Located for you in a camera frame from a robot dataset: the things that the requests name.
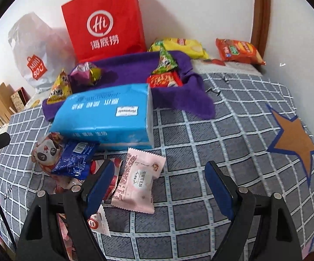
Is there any dark blue snack packet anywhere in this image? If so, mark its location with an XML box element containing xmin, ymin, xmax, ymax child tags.
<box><xmin>52</xmin><ymin>140</ymin><xmax>97</xmax><ymax>180</ymax></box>

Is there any light pink small snack packet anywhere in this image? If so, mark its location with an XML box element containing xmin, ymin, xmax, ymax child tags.
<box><xmin>111</xmin><ymin>148</ymin><xmax>166</xmax><ymax>214</ymax></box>

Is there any panda print snack packet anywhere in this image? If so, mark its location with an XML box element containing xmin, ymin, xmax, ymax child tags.
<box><xmin>31</xmin><ymin>133</ymin><xmax>63</xmax><ymax>174</ymax></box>

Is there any yellow snack packet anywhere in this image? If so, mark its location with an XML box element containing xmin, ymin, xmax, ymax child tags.
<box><xmin>46</xmin><ymin>70</ymin><xmax>73</xmax><ymax>104</ymax></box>

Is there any magenta snack packet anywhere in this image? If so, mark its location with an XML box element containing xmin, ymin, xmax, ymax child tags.
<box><xmin>69</xmin><ymin>62</ymin><xmax>103</xmax><ymax>86</ymax></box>

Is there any red small snack packet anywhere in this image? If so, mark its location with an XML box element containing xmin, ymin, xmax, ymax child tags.
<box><xmin>146</xmin><ymin>71</ymin><xmax>183</xmax><ymax>88</ymax></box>

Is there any green triangular snack packet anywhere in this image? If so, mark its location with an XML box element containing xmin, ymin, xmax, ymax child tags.
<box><xmin>152</xmin><ymin>44</ymin><xmax>178</xmax><ymax>74</ymax></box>

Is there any long strawberry bear snack packet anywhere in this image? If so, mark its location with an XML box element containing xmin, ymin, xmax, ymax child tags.
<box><xmin>64</xmin><ymin>204</ymin><xmax>110</xmax><ymax>236</ymax></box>

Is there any pink peach cake packet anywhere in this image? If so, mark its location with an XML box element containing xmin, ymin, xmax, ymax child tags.
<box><xmin>57</xmin><ymin>214</ymin><xmax>75</xmax><ymax>260</ymax></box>

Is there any grey checked bed sheet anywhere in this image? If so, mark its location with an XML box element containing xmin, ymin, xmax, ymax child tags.
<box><xmin>0</xmin><ymin>71</ymin><xmax>314</xmax><ymax>261</ymax></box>

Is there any blue tissue pack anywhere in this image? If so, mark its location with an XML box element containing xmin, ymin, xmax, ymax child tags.
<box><xmin>50</xmin><ymin>84</ymin><xmax>154</xmax><ymax>151</ymax></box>

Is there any white Miniso plastic bag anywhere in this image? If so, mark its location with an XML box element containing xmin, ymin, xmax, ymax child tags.
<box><xmin>8</xmin><ymin>12</ymin><xmax>76</xmax><ymax>93</ymax></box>

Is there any newspaper with parrot picture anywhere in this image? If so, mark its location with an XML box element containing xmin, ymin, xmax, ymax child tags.
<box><xmin>191</xmin><ymin>60</ymin><xmax>262</xmax><ymax>76</ymax></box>

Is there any purple towel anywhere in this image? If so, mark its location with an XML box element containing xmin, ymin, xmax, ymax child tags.
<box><xmin>41</xmin><ymin>50</ymin><xmax>217</xmax><ymax>122</ymax></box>

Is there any orange chips bag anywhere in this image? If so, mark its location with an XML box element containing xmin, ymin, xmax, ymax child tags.
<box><xmin>215</xmin><ymin>38</ymin><xmax>266</xmax><ymax>65</ymax></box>

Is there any yellow chips bag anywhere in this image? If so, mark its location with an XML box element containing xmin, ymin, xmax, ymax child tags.
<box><xmin>148</xmin><ymin>38</ymin><xmax>209</xmax><ymax>60</ymax></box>

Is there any red Haidilao paper bag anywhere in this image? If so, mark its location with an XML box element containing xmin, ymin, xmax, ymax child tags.
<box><xmin>62</xmin><ymin>0</ymin><xmax>146</xmax><ymax>62</ymax></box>

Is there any brown wooden door frame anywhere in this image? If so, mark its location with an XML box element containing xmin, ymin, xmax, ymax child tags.
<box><xmin>251</xmin><ymin>0</ymin><xmax>271</xmax><ymax>57</ymax></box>

